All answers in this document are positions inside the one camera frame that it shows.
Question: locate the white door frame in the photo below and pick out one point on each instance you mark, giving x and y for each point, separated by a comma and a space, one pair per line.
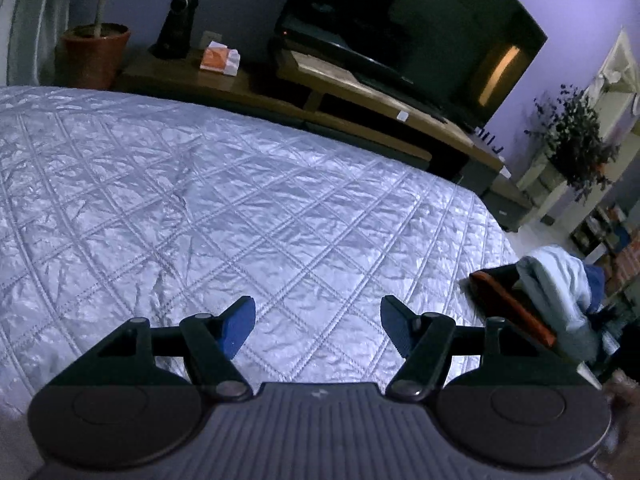
620, 85

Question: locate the dark low cabinet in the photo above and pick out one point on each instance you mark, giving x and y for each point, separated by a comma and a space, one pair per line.
510, 210

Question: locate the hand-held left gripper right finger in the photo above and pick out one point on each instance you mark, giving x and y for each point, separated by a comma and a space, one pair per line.
395, 320

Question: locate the black router with antennas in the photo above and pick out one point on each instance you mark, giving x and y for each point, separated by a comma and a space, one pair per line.
487, 140

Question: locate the black basket with orange rim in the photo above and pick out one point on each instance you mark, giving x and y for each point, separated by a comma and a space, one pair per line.
505, 300

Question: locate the cluttered shelf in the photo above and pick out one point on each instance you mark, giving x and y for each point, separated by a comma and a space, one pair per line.
615, 240

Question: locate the large black television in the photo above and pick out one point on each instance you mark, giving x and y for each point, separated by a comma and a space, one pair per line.
400, 15

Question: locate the terracotta plant pot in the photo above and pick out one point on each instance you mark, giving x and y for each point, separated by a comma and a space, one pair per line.
92, 62

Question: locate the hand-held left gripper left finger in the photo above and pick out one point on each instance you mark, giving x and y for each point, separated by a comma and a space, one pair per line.
240, 322

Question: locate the dark bushy plant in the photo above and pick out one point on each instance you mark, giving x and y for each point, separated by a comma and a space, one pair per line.
575, 145

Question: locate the black tabletop device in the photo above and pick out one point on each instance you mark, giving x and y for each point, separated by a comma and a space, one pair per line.
175, 25

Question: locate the silver quilted bed cover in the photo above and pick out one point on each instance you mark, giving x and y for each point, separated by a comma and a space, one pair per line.
200, 200

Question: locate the light blue navy-sleeved printed shirt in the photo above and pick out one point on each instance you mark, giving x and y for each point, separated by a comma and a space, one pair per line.
555, 280

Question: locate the white plant stand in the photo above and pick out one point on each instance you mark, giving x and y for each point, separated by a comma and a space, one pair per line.
535, 175

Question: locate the pale curtain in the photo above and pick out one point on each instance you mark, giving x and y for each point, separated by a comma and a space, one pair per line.
35, 20

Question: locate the wooden television stand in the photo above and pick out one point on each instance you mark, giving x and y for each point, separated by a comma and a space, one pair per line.
350, 85

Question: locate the orange and white tissue pack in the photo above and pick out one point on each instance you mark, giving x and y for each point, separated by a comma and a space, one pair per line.
217, 57

